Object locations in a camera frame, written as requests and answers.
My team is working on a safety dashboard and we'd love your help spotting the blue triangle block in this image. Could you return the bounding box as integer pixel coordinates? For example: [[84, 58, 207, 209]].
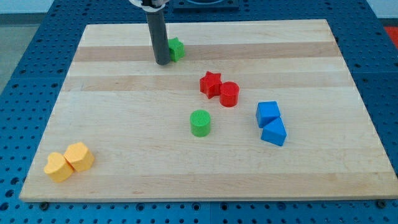
[[261, 118, 287, 146]]

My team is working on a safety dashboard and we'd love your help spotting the wooden board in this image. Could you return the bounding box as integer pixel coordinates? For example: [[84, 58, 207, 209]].
[[20, 19, 397, 202]]

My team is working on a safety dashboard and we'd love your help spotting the dark blue base plate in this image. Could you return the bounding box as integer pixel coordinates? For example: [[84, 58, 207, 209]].
[[170, 0, 239, 12]]

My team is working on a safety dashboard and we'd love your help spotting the blue cube block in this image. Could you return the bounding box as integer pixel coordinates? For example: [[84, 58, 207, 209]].
[[256, 101, 280, 128]]

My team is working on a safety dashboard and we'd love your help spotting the red star block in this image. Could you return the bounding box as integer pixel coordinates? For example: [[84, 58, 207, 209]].
[[200, 71, 222, 99]]

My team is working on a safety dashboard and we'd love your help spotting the yellow hexagon block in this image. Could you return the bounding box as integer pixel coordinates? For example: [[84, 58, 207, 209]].
[[64, 142, 95, 172]]

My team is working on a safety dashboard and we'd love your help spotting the red cylinder block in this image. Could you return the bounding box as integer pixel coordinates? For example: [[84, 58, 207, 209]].
[[220, 82, 239, 107]]

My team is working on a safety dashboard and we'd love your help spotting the green cylinder block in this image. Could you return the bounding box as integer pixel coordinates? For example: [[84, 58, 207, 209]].
[[190, 110, 211, 137]]

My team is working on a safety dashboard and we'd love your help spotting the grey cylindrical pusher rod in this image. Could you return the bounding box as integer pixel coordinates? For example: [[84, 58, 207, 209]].
[[146, 9, 170, 65]]

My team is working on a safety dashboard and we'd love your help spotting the yellow heart block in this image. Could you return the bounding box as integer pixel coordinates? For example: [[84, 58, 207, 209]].
[[44, 152, 75, 183]]

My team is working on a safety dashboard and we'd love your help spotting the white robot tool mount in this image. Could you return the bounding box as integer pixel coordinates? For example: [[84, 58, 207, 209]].
[[129, 0, 170, 12]]

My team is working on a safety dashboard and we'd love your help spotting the green star block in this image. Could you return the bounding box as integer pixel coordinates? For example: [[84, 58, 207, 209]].
[[168, 37, 185, 62]]

